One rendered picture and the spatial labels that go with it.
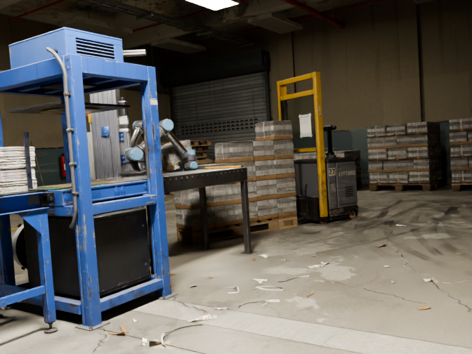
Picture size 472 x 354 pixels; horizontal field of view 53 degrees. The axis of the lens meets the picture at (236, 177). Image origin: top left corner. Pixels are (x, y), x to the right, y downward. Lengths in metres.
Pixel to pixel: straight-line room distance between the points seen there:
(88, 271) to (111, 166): 2.15
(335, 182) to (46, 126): 7.63
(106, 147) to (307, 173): 2.67
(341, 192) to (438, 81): 5.55
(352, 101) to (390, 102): 0.90
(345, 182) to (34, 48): 4.15
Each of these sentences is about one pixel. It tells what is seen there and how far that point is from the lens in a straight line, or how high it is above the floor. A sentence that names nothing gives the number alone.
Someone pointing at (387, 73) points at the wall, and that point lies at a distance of 11.48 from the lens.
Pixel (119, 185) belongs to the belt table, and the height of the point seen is 0.78.
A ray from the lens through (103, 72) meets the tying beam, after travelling 2.99.
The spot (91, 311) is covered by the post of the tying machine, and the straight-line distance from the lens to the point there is 2.93.
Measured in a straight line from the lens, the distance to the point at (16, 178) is 2.99.
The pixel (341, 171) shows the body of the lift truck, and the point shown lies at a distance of 6.15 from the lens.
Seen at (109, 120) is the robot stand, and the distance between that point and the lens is 4.88.
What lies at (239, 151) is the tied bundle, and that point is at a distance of 5.36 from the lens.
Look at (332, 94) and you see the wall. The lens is 11.88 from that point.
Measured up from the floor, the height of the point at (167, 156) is 0.95.
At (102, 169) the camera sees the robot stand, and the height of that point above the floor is 0.86.
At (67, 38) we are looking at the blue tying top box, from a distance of 3.11.
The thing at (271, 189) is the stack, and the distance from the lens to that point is 5.61.
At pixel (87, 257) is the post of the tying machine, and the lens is 2.86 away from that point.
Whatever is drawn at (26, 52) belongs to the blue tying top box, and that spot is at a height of 1.67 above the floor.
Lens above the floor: 0.95
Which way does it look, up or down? 3 degrees down
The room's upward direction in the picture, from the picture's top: 4 degrees counter-clockwise
